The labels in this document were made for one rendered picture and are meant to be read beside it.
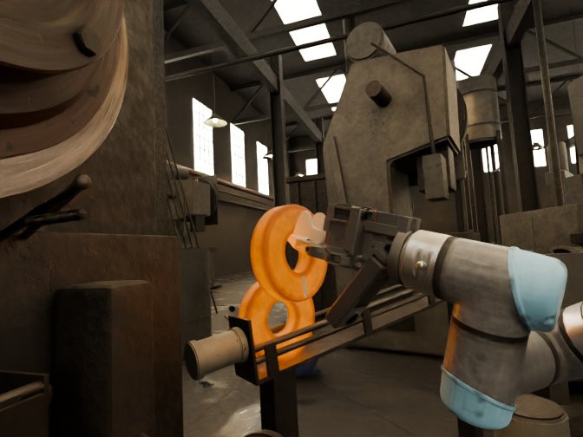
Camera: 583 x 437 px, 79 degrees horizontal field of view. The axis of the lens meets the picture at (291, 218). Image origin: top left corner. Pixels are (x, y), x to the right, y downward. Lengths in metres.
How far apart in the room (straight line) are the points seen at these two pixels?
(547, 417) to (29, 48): 0.87
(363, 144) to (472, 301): 2.62
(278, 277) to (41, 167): 0.32
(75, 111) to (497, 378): 0.53
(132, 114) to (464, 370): 0.71
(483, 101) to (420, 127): 6.39
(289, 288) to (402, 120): 2.48
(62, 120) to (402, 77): 2.77
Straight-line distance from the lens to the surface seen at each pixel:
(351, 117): 3.08
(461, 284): 0.41
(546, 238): 4.22
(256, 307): 0.64
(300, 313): 0.70
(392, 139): 2.91
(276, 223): 0.53
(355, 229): 0.46
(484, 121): 9.06
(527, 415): 0.82
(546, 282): 0.40
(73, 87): 0.45
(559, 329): 0.53
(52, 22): 0.40
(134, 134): 0.79
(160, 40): 5.48
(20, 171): 0.44
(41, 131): 0.44
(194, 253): 3.04
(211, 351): 0.60
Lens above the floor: 0.83
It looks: 5 degrees up
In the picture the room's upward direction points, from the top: 3 degrees counter-clockwise
